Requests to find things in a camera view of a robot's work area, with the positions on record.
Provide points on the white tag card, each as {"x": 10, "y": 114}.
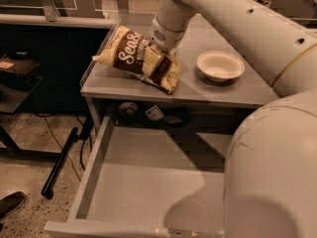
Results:
{"x": 154, "y": 113}

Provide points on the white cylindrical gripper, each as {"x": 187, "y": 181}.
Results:
{"x": 163, "y": 38}

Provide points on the black shoe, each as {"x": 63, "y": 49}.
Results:
{"x": 11, "y": 202}

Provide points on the black table leg base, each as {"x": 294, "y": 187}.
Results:
{"x": 47, "y": 190}

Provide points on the black side table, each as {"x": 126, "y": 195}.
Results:
{"x": 12, "y": 98}

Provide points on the white paper bowl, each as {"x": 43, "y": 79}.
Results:
{"x": 220, "y": 66}

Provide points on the grey open top drawer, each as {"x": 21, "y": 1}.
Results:
{"x": 145, "y": 182}

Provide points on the dark box on side table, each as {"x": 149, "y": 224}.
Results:
{"x": 17, "y": 68}

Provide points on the brown sea salt chip bag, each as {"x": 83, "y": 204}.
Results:
{"x": 126, "y": 52}

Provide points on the dark round object under counter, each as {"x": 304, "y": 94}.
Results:
{"x": 128, "y": 110}

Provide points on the grey counter cabinet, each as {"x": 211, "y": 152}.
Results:
{"x": 193, "y": 88}

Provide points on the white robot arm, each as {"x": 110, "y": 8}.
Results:
{"x": 270, "y": 177}

